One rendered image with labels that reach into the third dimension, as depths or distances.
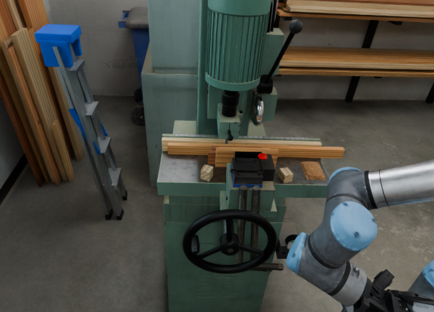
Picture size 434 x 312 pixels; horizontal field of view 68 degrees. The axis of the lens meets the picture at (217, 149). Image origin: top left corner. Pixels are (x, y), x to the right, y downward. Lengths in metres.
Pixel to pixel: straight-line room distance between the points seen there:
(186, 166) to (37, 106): 1.36
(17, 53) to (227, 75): 1.46
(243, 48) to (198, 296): 1.12
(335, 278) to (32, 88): 1.94
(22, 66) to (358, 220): 1.94
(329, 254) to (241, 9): 0.62
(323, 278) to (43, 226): 1.86
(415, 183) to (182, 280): 1.04
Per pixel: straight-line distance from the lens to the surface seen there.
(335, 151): 1.29
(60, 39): 1.68
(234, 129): 1.10
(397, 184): 0.79
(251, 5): 0.92
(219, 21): 0.94
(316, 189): 1.17
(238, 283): 1.54
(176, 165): 1.15
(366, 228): 0.71
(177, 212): 1.18
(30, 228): 2.35
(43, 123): 2.35
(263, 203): 1.03
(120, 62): 3.51
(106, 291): 1.93
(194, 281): 1.51
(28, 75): 2.21
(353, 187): 0.80
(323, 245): 0.73
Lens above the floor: 1.62
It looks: 35 degrees down
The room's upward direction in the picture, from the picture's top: 4 degrees clockwise
